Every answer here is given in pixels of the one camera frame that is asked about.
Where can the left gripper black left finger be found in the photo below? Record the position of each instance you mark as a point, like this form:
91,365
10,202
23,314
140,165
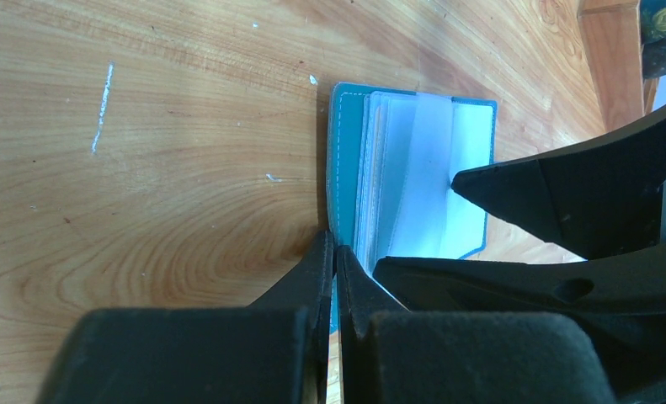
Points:
274,350

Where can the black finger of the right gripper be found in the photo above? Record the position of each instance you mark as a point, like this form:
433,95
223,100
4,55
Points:
596,198

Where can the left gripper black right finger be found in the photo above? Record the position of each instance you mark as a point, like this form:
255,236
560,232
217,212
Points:
423,330

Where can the blue leather card holder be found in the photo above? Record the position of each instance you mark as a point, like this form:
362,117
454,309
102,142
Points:
392,156

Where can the wooden compartment organizer box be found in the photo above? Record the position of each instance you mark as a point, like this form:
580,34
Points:
611,34

